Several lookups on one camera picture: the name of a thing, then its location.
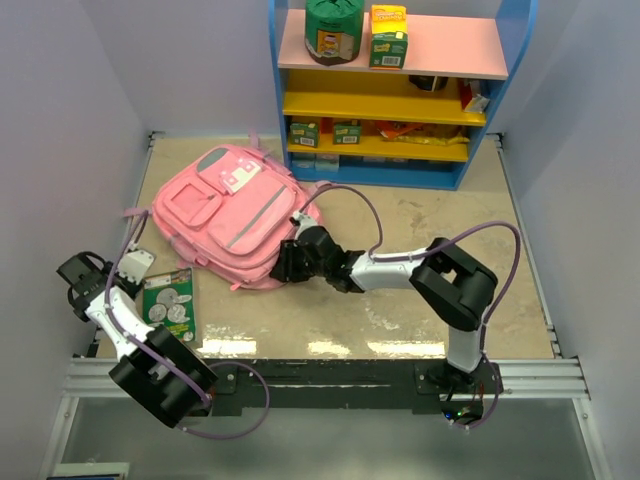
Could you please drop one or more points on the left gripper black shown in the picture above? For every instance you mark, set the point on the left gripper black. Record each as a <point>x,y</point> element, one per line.
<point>132,288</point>

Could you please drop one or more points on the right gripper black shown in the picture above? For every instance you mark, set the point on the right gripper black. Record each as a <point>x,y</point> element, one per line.
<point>286,268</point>

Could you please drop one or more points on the green coin book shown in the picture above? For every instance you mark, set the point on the green coin book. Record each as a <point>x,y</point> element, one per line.
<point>168,300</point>

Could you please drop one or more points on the pink student backpack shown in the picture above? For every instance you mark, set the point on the pink student backpack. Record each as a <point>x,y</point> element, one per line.
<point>229,210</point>

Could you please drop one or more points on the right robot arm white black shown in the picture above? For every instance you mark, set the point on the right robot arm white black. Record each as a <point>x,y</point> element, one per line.
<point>457,287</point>

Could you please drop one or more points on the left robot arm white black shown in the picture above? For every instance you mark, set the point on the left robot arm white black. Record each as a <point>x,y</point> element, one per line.
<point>153,367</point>

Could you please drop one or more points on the teal tissue pack stack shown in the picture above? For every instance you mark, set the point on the teal tissue pack stack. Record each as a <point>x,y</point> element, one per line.
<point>318,162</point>

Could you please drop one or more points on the green box left lower shelf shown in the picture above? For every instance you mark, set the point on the green box left lower shelf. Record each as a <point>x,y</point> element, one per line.
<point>304,133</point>

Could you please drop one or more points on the green box right lower shelf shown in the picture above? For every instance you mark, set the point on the green box right lower shelf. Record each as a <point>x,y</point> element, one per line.
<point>346,131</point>

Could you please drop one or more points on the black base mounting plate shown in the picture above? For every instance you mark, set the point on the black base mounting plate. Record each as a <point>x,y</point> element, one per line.
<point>420,386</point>

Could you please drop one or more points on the orange snack packet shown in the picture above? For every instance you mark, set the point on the orange snack packet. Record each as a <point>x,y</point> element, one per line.
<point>390,130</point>

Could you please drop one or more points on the blue kids shelf unit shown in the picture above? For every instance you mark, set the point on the blue kids shelf unit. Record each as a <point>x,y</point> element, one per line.
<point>490,49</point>

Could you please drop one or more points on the yellow snack packet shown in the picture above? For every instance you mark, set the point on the yellow snack packet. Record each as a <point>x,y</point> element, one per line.
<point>420,139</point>

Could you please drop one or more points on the black object middle shelf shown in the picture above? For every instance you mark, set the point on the black object middle shelf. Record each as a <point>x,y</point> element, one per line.
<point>429,84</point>

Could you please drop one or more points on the red white box on shelf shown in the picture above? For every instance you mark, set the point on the red white box on shelf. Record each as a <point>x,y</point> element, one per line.
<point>474,95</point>

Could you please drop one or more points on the green cylindrical package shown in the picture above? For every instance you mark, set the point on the green cylindrical package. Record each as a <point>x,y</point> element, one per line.
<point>333,30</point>

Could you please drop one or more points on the yellow green box top shelf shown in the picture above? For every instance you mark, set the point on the yellow green box top shelf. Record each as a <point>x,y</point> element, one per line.
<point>389,36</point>

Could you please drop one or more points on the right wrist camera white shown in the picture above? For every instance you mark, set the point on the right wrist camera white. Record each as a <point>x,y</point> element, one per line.
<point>301,221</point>

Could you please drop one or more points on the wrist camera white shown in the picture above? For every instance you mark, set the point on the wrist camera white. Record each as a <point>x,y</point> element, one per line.
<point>301,221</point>
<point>134,264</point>

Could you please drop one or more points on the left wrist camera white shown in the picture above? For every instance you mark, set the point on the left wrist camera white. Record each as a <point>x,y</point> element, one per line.
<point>134,264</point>

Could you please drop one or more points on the aluminium frame rail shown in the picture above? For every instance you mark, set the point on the aluminium frame rail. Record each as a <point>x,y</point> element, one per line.
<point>522,379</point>

